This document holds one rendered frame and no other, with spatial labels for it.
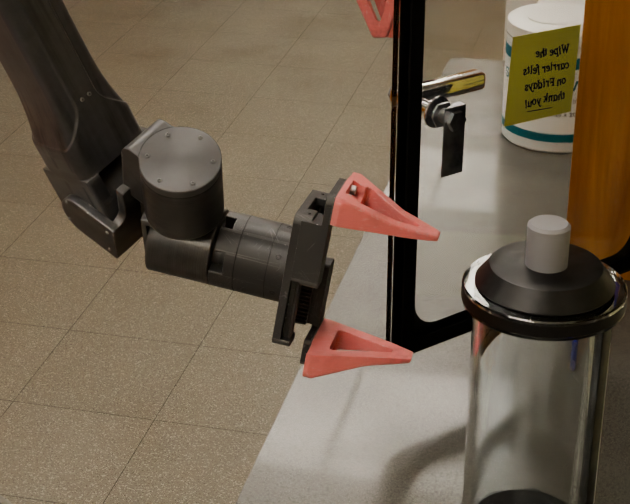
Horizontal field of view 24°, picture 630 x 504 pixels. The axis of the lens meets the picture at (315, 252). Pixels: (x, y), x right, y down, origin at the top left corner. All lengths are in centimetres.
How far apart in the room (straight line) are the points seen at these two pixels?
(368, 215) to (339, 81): 375
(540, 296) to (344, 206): 16
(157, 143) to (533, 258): 27
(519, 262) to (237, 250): 21
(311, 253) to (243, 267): 5
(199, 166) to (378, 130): 337
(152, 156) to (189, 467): 186
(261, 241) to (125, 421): 195
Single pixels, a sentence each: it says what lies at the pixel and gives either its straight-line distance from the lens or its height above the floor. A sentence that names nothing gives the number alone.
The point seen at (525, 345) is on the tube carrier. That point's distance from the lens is 94.
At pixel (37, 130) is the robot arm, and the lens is 107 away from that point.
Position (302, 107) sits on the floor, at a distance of 453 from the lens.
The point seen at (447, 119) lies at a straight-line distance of 113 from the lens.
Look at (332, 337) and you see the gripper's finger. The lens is 108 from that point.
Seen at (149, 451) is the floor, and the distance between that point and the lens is 288.
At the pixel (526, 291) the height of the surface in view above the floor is 118.
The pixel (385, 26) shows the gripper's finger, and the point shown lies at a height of 121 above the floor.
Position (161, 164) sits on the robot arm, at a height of 122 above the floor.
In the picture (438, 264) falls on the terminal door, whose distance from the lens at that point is 121.
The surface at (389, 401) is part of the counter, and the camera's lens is 126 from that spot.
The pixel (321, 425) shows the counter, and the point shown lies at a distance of 122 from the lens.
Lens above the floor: 161
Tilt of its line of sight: 27 degrees down
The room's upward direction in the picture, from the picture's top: straight up
